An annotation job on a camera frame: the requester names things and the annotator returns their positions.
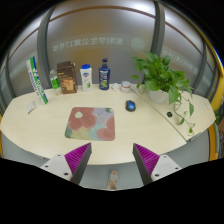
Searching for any white bottle blue cap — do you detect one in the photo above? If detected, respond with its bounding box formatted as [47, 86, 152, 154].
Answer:
[79, 63, 94, 93]

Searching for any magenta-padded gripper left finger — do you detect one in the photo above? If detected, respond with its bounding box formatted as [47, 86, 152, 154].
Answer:
[39, 142, 93, 186]

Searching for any blue and black computer mouse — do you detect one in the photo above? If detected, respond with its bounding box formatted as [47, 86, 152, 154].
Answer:
[124, 99, 137, 113]

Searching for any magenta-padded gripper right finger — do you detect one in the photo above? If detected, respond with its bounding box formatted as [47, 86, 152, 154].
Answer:
[132, 142, 183, 186]

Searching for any floral pastel mouse pad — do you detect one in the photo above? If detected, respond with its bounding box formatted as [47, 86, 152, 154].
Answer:
[64, 106, 116, 142]

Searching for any small green clear bottle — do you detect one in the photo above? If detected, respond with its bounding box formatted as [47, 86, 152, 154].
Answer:
[49, 69, 62, 95]

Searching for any crumpled white tissue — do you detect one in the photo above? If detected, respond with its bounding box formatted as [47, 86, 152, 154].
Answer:
[109, 82, 122, 92]

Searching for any white green blue tube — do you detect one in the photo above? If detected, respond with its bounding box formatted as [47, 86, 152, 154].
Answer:
[25, 56, 50, 105]

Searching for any small white round jar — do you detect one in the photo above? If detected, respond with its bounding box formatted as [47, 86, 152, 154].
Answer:
[120, 80, 132, 94]

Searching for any person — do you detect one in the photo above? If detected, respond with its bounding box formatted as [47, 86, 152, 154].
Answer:
[106, 169, 120, 191]

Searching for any small white packet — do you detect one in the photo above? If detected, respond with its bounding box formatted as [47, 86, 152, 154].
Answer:
[25, 100, 37, 114]

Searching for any dark blue pump bottle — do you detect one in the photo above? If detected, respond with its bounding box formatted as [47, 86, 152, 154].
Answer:
[98, 58, 111, 91]

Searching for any green potted plant white pot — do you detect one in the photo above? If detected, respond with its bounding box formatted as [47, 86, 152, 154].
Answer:
[130, 50, 196, 136]

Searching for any brown cardboard box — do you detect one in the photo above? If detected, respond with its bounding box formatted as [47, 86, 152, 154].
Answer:
[56, 60, 79, 95]

